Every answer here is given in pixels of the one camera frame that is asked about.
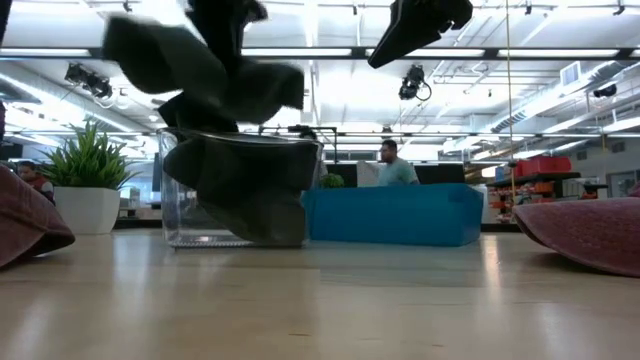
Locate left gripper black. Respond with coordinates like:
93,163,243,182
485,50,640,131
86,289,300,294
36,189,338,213
185,0,269,77

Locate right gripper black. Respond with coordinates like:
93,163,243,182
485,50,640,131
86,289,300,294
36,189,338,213
367,0,474,70

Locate maroon corduroy cap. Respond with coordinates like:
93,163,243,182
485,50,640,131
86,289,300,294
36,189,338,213
0,163,77,270
513,182,640,279

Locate black ceiling spotlight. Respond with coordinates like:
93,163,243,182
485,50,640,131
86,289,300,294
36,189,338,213
63,62,114,100

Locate person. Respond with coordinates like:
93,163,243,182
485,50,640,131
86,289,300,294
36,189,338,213
377,139,421,187
16,160,56,205

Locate black monitor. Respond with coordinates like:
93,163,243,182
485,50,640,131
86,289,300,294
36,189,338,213
413,163,467,185

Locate small green plant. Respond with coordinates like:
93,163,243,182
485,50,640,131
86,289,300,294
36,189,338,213
318,172,346,190

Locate green spiky potted plant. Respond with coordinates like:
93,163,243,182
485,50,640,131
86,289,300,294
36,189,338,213
38,121,141,191

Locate clear plastic bin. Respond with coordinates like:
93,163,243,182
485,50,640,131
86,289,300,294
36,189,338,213
156,126,325,250

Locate blue plastic bin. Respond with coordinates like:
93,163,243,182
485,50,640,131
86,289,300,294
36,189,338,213
301,182,485,248

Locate red storage bins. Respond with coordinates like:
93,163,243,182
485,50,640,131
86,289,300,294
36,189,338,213
514,155,573,177

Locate black storage shelf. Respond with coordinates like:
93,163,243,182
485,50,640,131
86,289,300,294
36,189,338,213
485,172,610,224

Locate white plant pot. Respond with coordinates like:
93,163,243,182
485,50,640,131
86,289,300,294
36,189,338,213
53,185,122,236

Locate black overhead camera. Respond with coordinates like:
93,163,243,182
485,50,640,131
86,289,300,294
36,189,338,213
398,63,433,103

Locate black overhead frame beam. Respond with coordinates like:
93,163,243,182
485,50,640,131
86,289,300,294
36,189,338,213
0,46,640,62

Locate thin yellowish hanging rope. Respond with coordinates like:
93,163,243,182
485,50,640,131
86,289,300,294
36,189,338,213
503,0,517,221

